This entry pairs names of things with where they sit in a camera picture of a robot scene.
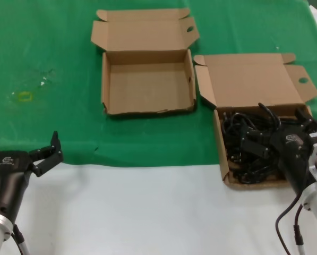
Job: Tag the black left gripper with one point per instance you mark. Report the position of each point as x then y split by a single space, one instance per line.
9 180

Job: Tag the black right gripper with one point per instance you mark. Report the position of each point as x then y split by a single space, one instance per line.
293 156

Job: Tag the cardboard box with torn rim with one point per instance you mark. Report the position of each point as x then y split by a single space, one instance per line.
147 87

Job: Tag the green tablecloth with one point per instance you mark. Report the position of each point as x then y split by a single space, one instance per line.
41 40

